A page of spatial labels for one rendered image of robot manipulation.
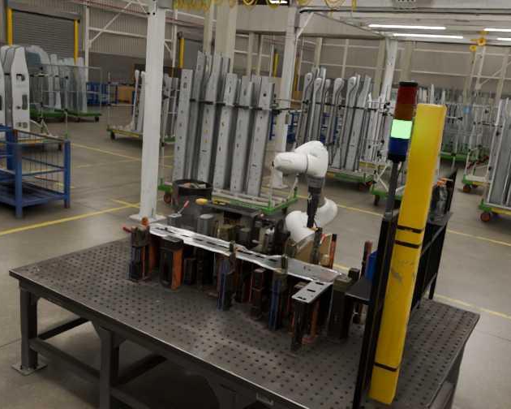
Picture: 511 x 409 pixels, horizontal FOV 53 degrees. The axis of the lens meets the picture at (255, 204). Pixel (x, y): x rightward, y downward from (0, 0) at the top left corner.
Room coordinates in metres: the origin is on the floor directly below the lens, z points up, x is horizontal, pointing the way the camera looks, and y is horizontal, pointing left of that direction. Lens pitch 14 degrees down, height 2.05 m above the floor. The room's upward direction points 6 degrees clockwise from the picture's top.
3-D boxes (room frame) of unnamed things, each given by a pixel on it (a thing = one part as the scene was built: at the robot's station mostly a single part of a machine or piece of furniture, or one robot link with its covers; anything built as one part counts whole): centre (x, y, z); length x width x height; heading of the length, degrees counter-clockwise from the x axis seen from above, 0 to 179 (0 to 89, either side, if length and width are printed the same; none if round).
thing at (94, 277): (3.06, 0.01, 0.68); 2.56 x 1.61 x 0.04; 58
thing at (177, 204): (6.01, 0.77, 0.36); 0.54 x 0.50 x 0.73; 148
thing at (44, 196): (6.88, 3.29, 0.47); 1.20 x 0.80 x 0.95; 60
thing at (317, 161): (2.78, -0.30, 1.62); 0.13 x 0.11 x 0.16; 104
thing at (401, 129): (1.96, -0.52, 1.90); 0.07 x 0.07 x 0.06
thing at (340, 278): (2.54, -0.50, 0.88); 0.08 x 0.08 x 0.36; 63
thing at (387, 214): (1.96, -0.52, 1.79); 0.07 x 0.07 x 0.57
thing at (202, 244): (3.00, 0.12, 1.00); 1.38 x 0.22 x 0.02; 63
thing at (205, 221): (3.30, 0.31, 0.90); 0.13 x 0.10 x 0.41; 153
